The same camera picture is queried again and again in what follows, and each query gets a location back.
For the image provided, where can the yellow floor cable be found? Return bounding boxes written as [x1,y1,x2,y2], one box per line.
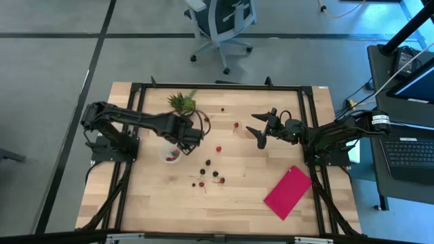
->
[317,0,368,20]

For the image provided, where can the black aluminium table frame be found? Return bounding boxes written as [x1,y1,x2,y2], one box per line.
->
[76,76,363,238]

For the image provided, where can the white cable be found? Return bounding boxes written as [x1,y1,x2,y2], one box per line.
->
[372,42,434,100]

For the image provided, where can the black bar silver brackets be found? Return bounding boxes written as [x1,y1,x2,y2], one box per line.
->
[0,229,434,244]

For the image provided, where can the clear plastic tupperware tub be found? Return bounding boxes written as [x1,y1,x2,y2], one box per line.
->
[159,142,184,165]

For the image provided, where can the black diagonal pole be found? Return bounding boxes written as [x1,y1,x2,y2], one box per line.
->
[378,0,434,56]

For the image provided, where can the black side desk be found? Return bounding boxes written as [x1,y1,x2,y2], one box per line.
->
[367,43,434,208]

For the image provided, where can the magenta rectangular cloth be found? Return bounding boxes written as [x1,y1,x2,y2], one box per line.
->
[263,165,313,222]

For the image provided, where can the black laptop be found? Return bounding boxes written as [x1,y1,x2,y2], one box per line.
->
[379,135,434,186]

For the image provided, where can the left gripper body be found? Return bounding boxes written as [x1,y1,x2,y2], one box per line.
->
[168,114,207,157]

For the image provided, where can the potted succulent plant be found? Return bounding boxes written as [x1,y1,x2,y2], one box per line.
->
[166,88,199,118]

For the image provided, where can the black power adapter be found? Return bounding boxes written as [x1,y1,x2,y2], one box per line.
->
[393,46,422,79]

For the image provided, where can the red strawberry green leaves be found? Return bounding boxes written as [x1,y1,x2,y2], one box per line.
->
[165,149,181,163]

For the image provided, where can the white office chair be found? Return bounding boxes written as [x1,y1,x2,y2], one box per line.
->
[182,0,258,76]

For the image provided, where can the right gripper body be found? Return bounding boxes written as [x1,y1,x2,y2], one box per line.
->
[256,106,306,150]

